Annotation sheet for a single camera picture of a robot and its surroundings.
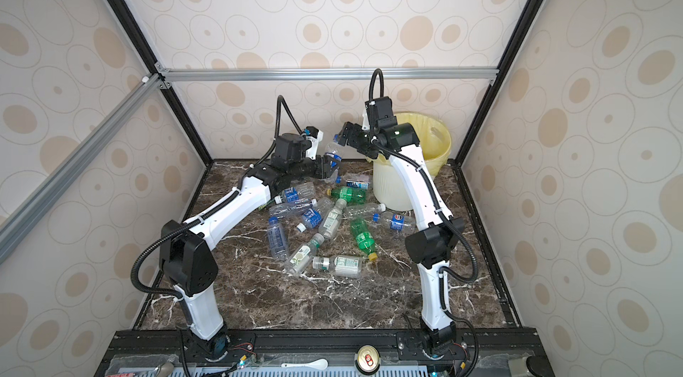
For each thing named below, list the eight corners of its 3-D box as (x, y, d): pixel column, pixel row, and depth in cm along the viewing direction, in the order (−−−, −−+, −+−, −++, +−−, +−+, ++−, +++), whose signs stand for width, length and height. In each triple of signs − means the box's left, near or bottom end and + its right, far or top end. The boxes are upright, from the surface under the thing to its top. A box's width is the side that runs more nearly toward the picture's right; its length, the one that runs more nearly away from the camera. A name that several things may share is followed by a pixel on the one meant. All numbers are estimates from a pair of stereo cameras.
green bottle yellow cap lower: (365, 264, 91) (366, 257, 87) (350, 226, 101) (350, 218, 96) (379, 259, 92) (381, 252, 88) (363, 222, 102) (364, 214, 97)
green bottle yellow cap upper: (326, 204, 106) (326, 198, 103) (327, 191, 110) (327, 185, 107) (366, 204, 106) (367, 198, 103) (365, 191, 110) (366, 185, 107)
